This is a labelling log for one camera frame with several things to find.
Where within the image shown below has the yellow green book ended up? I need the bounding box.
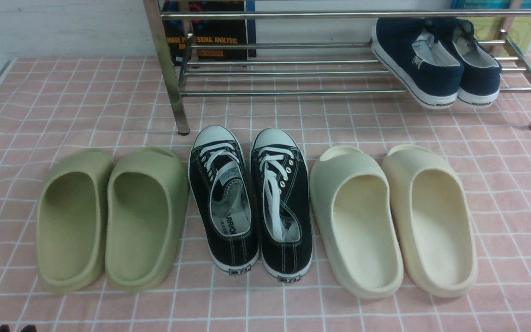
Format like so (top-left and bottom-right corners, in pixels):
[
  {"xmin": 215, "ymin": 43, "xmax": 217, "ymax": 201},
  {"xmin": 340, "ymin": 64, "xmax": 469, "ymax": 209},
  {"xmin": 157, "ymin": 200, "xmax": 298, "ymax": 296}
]
[{"xmin": 449, "ymin": 0, "xmax": 531, "ymax": 52}]

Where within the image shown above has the left olive green slide slipper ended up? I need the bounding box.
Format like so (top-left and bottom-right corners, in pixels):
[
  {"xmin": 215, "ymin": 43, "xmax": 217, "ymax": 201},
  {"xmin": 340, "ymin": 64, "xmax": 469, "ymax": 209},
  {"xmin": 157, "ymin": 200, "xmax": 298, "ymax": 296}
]
[{"xmin": 35, "ymin": 148, "xmax": 115, "ymax": 293}]

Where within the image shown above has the left cream slide slipper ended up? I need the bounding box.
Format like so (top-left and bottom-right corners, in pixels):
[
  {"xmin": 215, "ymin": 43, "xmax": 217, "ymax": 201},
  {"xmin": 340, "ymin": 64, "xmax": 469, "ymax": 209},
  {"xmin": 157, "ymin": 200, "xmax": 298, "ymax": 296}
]
[{"xmin": 309, "ymin": 146, "xmax": 404, "ymax": 300}]

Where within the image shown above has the navy slip-on shoe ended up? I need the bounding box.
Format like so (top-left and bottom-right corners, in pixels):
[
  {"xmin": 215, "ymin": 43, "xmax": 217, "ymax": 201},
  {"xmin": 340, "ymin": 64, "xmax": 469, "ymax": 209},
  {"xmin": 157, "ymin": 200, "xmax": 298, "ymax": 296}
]
[
  {"xmin": 434, "ymin": 18, "xmax": 502, "ymax": 107},
  {"xmin": 371, "ymin": 18, "xmax": 464, "ymax": 109}
]

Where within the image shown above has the right navy slip-on shoe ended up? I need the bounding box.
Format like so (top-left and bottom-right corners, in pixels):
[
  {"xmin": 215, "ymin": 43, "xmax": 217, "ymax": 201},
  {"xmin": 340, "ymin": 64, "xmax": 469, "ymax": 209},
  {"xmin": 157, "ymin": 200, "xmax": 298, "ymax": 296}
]
[{"xmin": 434, "ymin": 18, "xmax": 502, "ymax": 107}]

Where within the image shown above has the black image processing book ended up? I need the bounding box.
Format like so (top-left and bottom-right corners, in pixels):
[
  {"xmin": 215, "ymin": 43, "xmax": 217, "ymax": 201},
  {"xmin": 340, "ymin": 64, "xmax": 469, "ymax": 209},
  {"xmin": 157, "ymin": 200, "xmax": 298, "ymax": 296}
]
[{"xmin": 164, "ymin": 1, "xmax": 257, "ymax": 66}]

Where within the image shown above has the right olive green slide slipper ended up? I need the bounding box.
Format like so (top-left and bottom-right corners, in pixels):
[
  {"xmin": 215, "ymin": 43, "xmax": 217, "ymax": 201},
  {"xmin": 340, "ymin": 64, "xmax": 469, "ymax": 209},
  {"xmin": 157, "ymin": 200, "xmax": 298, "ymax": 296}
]
[{"xmin": 106, "ymin": 147, "xmax": 189, "ymax": 292}]

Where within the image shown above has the right cream slide slipper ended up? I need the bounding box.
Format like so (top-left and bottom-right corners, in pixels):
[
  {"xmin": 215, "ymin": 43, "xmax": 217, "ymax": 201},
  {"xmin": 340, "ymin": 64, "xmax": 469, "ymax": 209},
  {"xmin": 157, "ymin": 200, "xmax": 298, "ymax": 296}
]
[{"xmin": 381, "ymin": 144, "xmax": 478, "ymax": 298}]

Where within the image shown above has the silver metal shoe rack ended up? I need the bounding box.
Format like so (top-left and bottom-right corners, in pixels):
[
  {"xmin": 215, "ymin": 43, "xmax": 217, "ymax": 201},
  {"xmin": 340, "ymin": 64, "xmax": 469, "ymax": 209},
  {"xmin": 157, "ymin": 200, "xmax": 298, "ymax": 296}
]
[{"xmin": 143, "ymin": 0, "xmax": 531, "ymax": 135}]

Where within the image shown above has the cream slide slipper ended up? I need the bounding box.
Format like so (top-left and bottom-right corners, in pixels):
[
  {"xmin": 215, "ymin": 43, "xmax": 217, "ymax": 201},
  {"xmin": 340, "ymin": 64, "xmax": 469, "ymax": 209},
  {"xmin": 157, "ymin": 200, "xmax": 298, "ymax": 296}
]
[
  {"xmin": 381, "ymin": 144, "xmax": 478, "ymax": 298},
  {"xmin": 309, "ymin": 146, "xmax": 404, "ymax": 300}
]

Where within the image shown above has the left navy slip-on shoe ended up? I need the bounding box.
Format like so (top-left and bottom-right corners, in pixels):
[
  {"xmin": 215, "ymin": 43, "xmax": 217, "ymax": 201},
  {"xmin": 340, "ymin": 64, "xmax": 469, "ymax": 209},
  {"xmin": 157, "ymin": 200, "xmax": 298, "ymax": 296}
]
[{"xmin": 371, "ymin": 18, "xmax": 464, "ymax": 109}]

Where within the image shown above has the black canvas sneaker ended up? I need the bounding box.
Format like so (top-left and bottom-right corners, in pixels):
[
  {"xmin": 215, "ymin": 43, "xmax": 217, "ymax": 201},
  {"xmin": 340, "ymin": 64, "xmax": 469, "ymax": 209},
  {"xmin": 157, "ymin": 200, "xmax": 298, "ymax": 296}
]
[
  {"xmin": 188, "ymin": 125, "xmax": 260, "ymax": 275},
  {"xmin": 249, "ymin": 128, "xmax": 313, "ymax": 283}
]

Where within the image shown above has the pink checked tablecloth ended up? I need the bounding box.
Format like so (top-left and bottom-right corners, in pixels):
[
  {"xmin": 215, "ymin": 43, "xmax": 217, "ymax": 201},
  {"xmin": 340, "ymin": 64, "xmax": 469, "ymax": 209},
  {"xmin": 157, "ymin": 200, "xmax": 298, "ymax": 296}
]
[{"xmin": 0, "ymin": 57, "xmax": 531, "ymax": 332}]

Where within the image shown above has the olive green slide slipper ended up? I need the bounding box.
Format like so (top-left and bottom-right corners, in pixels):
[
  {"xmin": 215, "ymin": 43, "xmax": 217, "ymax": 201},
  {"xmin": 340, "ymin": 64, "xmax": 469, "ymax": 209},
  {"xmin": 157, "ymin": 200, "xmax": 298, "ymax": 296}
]
[
  {"xmin": 35, "ymin": 148, "xmax": 115, "ymax": 293},
  {"xmin": 106, "ymin": 147, "xmax": 189, "ymax": 292}
]

